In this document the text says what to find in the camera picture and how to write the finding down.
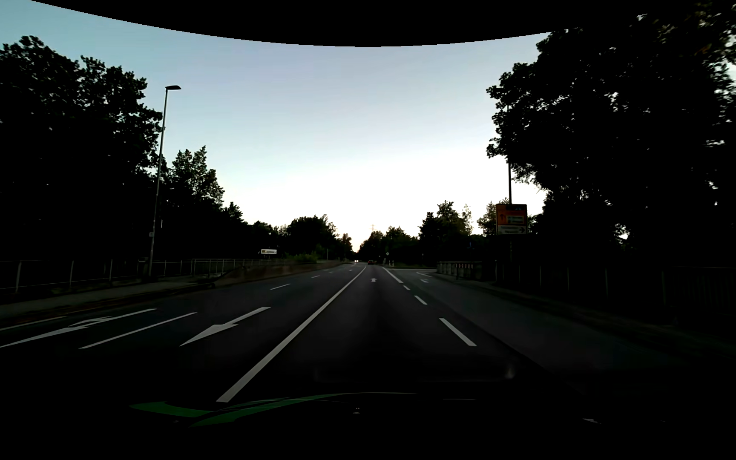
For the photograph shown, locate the row of distant trees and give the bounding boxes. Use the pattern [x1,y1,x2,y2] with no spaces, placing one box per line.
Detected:
[357,200,503,267]

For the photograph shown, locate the orange and white road sign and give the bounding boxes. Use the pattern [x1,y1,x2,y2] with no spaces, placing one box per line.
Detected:
[495,203,529,263]

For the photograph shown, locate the car's own bonnet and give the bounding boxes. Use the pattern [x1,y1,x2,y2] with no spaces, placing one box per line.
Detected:
[122,391,605,442]

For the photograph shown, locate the metal railing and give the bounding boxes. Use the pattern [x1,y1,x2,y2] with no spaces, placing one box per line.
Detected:
[436,260,736,330]
[0,257,299,296]

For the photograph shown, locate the large dark trees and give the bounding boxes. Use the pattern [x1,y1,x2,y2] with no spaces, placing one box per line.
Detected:
[486,0,736,272]

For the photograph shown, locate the row of dark trees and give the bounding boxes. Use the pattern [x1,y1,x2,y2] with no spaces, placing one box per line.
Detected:
[0,35,355,282]

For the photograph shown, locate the tall lamp post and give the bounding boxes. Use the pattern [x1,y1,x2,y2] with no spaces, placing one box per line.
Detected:
[146,84,182,280]

